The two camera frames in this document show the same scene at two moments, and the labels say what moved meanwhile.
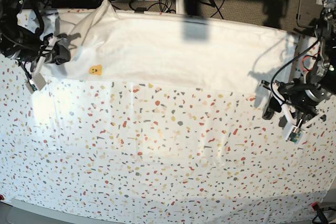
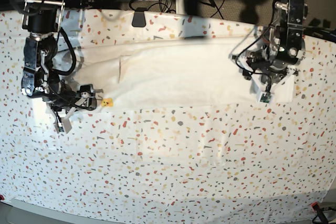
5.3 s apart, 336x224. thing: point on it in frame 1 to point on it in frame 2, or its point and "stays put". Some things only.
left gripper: [22, 43] to [62, 95]
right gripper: [300, 101] to [274, 56]
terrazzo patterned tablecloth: [156, 151] stays put
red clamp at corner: [315, 206] stays put
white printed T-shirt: [108, 42] to [193, 73]
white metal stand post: [180, 2] stays put
